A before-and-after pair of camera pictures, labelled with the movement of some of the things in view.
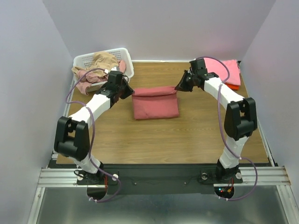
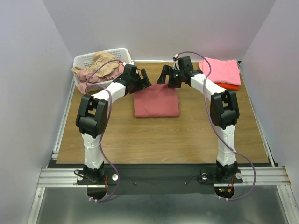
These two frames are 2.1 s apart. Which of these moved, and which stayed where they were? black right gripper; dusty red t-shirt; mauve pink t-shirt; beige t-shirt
Moved: black right gripper
Stayed: dusty red t-shirt; mauve pink t-shirt; beige t-shirt
